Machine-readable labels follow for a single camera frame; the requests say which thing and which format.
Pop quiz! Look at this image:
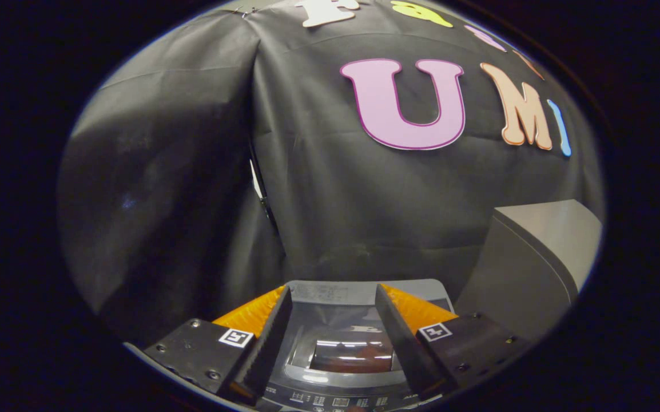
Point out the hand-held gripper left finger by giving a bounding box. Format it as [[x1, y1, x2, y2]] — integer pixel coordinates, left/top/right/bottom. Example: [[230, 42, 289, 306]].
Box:
[[143, 285, 293, 406]]

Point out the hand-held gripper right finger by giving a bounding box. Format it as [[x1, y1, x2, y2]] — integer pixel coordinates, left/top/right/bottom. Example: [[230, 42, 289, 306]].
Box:
[[375, 283, 531, 398]]

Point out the grey washing machine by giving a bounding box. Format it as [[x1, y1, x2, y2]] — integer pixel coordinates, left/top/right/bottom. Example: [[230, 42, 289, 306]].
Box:
[[257, 298, 460, 412]]

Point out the black backdrop cloth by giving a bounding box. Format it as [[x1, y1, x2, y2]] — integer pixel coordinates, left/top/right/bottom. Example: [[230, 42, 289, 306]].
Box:
[[58, 0, 605, 344]]

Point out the beige cabinet with dark frame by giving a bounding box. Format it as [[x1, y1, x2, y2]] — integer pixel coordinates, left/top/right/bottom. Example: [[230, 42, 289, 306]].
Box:
[[455, 199, 603, 344]]

